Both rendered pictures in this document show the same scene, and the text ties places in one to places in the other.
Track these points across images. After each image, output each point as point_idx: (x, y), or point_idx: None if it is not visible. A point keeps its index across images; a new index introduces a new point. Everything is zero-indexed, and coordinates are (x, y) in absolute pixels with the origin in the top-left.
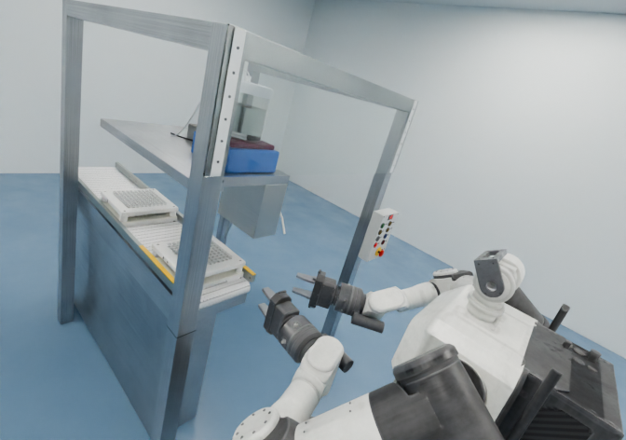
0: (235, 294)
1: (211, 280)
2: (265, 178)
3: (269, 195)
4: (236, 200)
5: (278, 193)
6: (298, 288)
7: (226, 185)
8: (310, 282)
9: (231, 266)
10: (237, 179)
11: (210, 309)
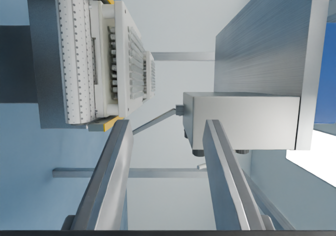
0: (71, 88)
1: (104, 55)
2: (314, 90)
3: (279, 111)
4: (220, 93)
5: (279, 131)
6: (129, 161)
7: (314, 7)
8: (236, 198)
9: (125, 87)
10: (321, 27)
11: (47, 48)
